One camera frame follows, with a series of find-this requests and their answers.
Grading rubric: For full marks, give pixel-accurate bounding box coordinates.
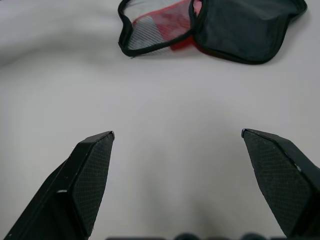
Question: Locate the red black paddle case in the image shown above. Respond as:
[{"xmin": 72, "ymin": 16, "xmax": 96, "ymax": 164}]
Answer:
[{"xmin": 117, "ymin": 0, "xmax": 308, "ymax": 66}]

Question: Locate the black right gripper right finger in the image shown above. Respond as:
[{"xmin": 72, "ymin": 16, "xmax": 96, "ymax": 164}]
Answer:
[{"xmin": 241, "ymin": 128, "xmax": 320, "ymax": 240}]

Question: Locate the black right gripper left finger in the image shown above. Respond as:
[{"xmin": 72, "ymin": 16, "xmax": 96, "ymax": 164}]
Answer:
[{"xmin": 4, "ymin": 130, "xmax": 116, "ymax": 240}]

